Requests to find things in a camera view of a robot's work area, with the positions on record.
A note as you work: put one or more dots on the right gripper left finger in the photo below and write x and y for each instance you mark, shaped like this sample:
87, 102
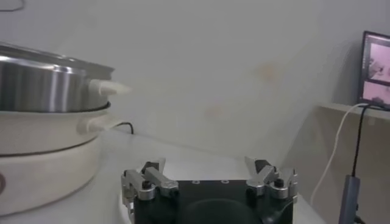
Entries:
158, 179

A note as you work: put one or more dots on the white side desk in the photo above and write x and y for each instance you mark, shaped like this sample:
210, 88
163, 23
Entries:
374, 146

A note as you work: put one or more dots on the black laptop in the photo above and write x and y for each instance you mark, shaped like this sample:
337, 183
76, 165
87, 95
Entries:
376, 70

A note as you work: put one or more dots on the stainless steel steamer basket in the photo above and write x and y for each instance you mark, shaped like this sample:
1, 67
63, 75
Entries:
36, 88

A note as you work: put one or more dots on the cream electric cooker base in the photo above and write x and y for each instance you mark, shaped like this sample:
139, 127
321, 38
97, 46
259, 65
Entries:
45, 170

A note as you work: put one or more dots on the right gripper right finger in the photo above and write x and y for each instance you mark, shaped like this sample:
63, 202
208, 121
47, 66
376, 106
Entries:
265, 179

